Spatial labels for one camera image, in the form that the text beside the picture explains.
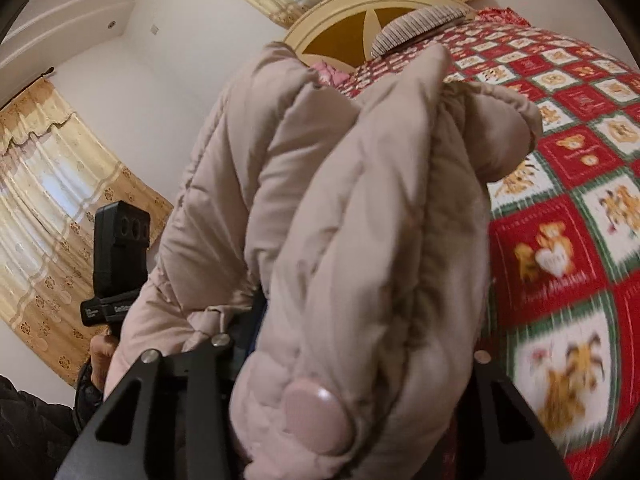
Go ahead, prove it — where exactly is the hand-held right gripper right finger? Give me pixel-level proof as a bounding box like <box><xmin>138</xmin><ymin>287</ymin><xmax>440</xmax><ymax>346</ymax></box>
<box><xmin>457</xmin><ymin>350</ymin><xmax>572</xmax><ymax>480</ymax></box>

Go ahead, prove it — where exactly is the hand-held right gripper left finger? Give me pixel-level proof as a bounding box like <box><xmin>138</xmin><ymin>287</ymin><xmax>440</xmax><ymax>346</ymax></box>
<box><xmin>55</xmin><ymin>332</ymin><xmax>266</xmax><ymax>480</ymax></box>

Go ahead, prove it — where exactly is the beige puffer jacket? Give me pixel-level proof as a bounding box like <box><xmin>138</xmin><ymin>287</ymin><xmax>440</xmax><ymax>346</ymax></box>
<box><xmin>102</xmin><ymin>40</ymin><xmax>543</xmax><ymax>480</ymax></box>

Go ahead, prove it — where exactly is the person's left forearm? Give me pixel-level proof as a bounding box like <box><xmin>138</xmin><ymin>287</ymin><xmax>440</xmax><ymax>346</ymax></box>
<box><xmin>0</xmin><ymin>359</ymin><xmax>108</xmax><ymax>468</ymax></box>

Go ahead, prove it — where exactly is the person's left hand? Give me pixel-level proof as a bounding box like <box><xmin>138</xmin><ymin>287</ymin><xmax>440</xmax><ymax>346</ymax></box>
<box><xmin>89</xmin><ymin>331</ymin><xmax>122</xmax><ymax>403</ymax></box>

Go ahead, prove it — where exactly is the red printed bedspread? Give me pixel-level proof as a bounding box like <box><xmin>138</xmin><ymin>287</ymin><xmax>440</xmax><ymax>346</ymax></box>
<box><xmin>332</xmin><ymin>6</ymin><xmax>640</xmax><ymax>480</ymax></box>

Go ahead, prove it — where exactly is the pink floral quilt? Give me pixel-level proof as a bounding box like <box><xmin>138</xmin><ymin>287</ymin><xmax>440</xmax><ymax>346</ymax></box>
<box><xmin>312</xmin><ymin>60</ymin><xmax>352</xmax><ymax>92</ymax></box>

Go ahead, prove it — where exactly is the cream round headboard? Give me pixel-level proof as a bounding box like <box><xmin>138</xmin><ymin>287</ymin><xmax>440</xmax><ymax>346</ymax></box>
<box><xmin>282</xmin><ymin>0</ymin><xmax>478</xmax><ymax>68</ymax></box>

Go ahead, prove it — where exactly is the striped pillow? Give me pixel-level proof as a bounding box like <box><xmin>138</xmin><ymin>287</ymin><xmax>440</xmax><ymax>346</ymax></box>
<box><xmin>371</xmin><ymin>4</ymin><xmax>476</xmax><ymax>58</ymax></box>

